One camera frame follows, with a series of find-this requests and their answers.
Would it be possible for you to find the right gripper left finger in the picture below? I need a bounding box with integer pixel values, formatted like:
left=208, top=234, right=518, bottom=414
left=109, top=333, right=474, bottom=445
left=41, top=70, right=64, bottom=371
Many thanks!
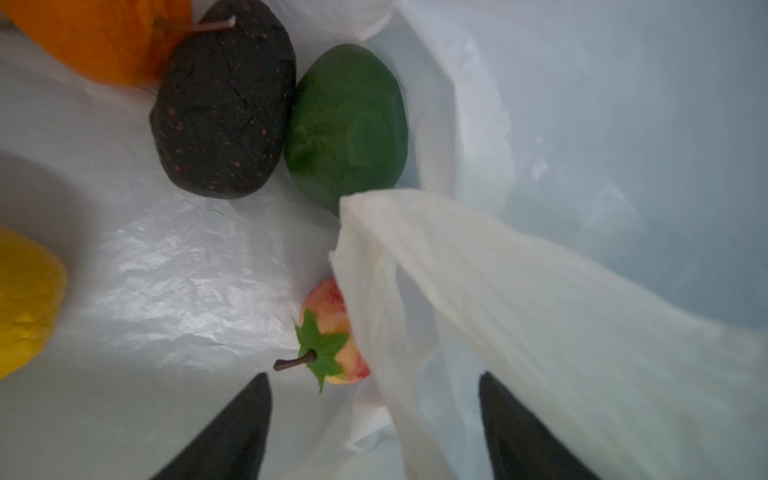
left=153, top=373, right=273, bottom=480

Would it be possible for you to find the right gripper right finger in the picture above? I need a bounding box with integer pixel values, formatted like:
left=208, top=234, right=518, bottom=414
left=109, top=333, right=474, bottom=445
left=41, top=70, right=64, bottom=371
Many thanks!
left=479, top=372, right=598, bottom=480

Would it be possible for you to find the white plastic bag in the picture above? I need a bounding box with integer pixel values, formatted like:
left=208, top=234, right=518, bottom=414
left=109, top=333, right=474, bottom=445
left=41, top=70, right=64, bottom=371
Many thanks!
left=1, top=1, right=767, bottom=479

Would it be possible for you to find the yellow red mango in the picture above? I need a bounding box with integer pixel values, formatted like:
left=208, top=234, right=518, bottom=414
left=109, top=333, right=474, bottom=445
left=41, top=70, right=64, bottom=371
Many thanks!
left=1, top=228, right=68, bottom=378

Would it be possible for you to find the dark avocado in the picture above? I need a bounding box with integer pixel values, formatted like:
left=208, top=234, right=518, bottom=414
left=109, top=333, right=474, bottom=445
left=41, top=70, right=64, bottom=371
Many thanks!
left=149, top=1, right=297, bottom=200

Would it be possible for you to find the orange fruit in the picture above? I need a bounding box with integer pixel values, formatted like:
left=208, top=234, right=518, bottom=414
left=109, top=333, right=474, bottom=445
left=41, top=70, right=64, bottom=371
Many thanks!
left=1, top=0, right=193, bottom=86

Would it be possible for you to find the green avocado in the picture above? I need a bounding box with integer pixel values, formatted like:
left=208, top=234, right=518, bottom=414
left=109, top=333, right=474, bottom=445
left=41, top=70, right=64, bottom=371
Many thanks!
left=284, top=44, right=409, bottom=216

